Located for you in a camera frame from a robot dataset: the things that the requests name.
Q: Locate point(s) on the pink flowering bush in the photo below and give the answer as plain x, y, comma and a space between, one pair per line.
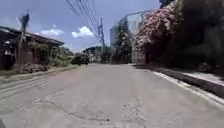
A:
156, 26

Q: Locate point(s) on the dark green tree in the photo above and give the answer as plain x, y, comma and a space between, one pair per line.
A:
121, 45

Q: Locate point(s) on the utility pole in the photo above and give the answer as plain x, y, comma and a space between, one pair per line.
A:
101, 33

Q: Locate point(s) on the leaning pole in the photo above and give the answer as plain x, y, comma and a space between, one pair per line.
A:
23, 36

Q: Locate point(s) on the grass verge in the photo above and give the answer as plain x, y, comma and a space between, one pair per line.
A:
20, 75

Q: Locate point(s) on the raised concrete kerb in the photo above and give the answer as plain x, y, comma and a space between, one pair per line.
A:
200, 82

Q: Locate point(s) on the green bushes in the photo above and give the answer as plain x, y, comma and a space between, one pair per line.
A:
61, 56

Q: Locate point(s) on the low house with dark roof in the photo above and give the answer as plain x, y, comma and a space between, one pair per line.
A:
33, 46

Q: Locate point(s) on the dark vehicle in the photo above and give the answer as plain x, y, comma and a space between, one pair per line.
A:
82, 60

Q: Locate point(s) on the dark trees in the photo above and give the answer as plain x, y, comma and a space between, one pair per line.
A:
200, 33

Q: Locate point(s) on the tall pale building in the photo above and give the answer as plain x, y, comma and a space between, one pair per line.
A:
134, 26

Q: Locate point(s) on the grey concrete road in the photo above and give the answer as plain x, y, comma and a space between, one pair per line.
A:
110, 96

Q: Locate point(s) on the heap of rubble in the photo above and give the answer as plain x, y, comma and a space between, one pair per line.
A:
33, 68

